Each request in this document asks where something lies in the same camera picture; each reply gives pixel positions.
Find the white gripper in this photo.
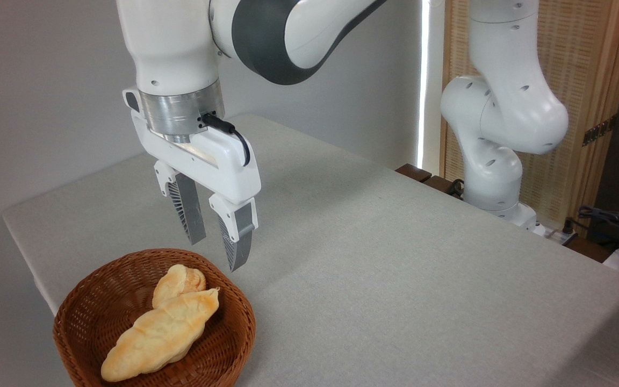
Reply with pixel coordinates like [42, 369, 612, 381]
[123, 88, 262, 273]

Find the small round bread roll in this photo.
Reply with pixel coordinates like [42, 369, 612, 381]
[152, 263, 207, 309]

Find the long twisted bread loaf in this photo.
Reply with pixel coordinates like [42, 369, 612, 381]
[100, 288, 220, 383]

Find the brown wicker basket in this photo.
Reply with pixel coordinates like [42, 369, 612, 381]
[53, 248, 257, 387]

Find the dark metal screen hinge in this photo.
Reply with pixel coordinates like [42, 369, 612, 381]
[582, 114, 618, 147]

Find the wooden folding screen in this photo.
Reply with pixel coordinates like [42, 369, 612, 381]
[441, 0, 619, 233]

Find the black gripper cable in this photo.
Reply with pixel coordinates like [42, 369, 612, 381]
[200, 112, 251, 167]

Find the white power strip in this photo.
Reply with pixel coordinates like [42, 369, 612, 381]
[534, 223, 579, 246]

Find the black cable bundle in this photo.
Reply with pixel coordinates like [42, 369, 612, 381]
[577, 205, 619, 249]

